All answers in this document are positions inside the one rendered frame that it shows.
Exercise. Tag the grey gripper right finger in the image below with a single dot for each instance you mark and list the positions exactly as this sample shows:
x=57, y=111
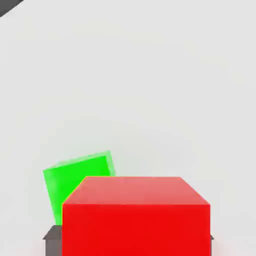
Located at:
x=211, y=243

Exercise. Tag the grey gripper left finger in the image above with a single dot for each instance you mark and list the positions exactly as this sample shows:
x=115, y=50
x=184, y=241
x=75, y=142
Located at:
x=53, y=242

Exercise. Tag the small red cube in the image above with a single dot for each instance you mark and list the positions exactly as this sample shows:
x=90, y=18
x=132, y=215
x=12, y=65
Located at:
x=136, y=228

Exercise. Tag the small green cube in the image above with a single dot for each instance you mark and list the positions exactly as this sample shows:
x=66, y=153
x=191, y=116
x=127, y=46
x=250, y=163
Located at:
x=68, y=180

